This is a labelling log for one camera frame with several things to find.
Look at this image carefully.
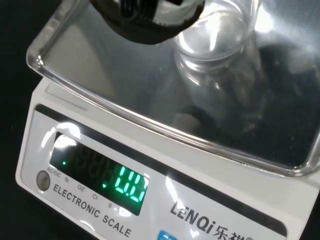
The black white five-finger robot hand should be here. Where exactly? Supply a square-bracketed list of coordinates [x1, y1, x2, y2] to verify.
[89, 0, 206, 46]

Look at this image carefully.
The white electronic balance steel pan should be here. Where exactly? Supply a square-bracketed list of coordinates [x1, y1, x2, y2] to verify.
[14, 0, 320, 240]

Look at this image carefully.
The black bench cloth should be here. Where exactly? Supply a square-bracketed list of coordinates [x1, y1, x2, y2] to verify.
[0, 0, 88, 240]

